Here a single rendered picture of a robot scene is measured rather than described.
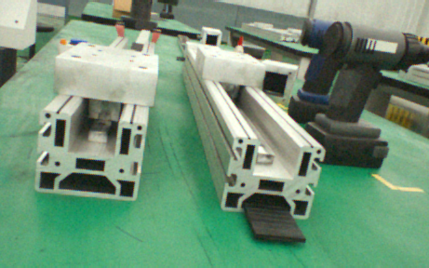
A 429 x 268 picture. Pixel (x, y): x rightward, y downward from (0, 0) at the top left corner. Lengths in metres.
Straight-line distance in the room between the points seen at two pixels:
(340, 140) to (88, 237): 0.44
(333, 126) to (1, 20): 0.94
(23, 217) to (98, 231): 0.07
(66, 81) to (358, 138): 0.45
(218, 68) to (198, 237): 0.40
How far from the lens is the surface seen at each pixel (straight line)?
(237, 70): 0.75
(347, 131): 0.71
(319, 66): 0.95
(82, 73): 0.50
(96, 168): 0.45
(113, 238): 0.39
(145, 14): 1.24
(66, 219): 0.42
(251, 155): 0.46
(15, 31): 1.31
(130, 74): 0.49
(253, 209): 0.46
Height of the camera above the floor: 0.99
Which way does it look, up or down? 16 degrees down
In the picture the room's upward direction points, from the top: 10 degrees clockwise
